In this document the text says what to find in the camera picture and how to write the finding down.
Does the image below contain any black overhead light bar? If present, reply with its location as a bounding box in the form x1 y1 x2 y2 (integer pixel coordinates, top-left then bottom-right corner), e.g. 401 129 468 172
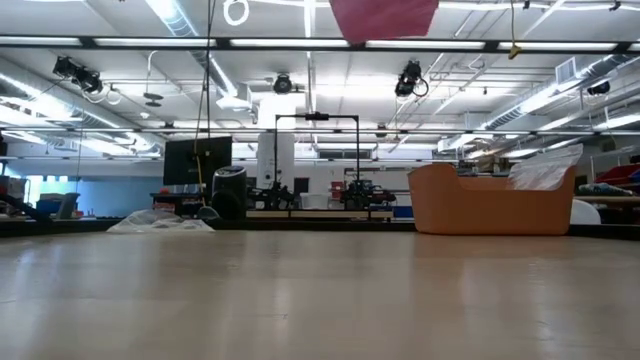
0 33 640 55

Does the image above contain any wooden workbench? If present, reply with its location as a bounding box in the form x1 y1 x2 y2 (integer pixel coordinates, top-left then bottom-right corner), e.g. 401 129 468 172
574 194 640 204

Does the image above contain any black ceiling camera with cable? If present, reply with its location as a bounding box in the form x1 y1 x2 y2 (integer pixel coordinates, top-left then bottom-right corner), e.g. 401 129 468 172
394 59 430 99

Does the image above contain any yellow-handled broom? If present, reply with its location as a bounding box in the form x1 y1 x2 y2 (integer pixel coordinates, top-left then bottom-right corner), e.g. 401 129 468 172
193 153 221 221

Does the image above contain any black duct-mounted camera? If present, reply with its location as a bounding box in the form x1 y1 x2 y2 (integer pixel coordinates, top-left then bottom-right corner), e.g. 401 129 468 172
586 79 612 97

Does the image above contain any grey chair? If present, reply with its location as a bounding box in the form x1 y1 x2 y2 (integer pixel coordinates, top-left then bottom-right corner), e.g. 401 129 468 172
54 191 82 220

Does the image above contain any pink elastic bandage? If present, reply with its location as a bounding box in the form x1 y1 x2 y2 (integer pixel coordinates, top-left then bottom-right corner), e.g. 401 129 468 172
328 0 441 45

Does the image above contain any red bin above workbench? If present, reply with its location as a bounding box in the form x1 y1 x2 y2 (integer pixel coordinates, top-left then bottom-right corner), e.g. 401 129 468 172
594 163 640 187

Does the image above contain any black round ceiling camera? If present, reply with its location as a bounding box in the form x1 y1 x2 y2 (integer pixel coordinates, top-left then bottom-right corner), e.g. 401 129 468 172
272 72 295 96

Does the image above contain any black monitor screen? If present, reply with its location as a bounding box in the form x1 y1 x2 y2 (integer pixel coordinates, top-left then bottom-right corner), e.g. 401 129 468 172
162 135 234 187

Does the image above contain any yellow hanging cable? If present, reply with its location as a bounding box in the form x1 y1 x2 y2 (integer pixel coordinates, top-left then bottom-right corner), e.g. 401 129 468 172
508 0 522 60

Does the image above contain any black cart with items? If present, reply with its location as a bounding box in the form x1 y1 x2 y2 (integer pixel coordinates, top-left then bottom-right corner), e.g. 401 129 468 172
149 183 209 217

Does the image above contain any black background gantry frame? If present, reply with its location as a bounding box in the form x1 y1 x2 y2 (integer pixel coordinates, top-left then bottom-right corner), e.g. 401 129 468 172
273 112 361 187

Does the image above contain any black ceiling camera cluster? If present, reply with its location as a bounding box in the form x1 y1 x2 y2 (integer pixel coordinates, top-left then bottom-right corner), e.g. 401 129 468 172
52 55 105 96

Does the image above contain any black cylindrical air purifier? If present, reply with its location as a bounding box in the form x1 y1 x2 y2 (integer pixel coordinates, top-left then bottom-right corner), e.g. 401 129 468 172
211 165 248 221

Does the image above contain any black hanging cable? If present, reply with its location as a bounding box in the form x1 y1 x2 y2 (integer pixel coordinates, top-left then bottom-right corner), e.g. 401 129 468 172
192 0 218 141

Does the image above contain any white box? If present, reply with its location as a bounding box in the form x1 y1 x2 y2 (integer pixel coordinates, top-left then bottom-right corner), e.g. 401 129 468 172
299 192 331 210

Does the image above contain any orange plastic bin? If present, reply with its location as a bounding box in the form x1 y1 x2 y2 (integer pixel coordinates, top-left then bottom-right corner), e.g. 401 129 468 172
407 162 578 237

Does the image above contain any silver ceiling duct with vent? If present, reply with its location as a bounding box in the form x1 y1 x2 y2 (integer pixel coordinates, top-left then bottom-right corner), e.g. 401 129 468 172
479 52 640 132

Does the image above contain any clear plastic zip bag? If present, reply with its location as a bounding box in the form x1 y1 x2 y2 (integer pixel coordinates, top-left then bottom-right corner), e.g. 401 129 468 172
106 208 216 235
507 143 585 192

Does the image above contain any black table frame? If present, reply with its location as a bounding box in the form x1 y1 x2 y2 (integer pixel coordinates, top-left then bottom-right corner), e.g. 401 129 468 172
0 217 640 240

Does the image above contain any background wooden table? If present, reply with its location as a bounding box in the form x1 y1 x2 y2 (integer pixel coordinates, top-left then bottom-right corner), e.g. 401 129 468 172
245 208 395 221

